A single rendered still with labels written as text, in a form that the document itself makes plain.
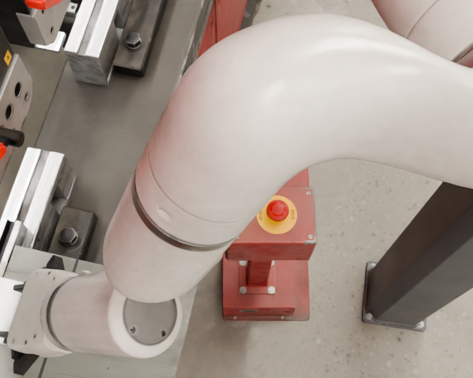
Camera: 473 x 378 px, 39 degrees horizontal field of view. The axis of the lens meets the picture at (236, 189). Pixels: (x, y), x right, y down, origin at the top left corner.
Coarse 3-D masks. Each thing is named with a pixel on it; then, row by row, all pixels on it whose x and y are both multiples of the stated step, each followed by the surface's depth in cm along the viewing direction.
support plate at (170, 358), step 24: (24, 264) 92; (72, 264) 92; (96, 264) 92; (192, 288) 91; (0, 360) 87; (48, 360) 87; (72, 360) 87; (96, 360) 87; (120, 360) 87; (144, 360) 87; (168, 360) 87
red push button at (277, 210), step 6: (270, 204) 116; (276, 204) 116; (282, 204) 116; (270, 210) 115; (276, 210) 115; (282, 210) 115; (288, 210) 116; (270, 216) 115; (276, 216) 115; (282, 216) 115
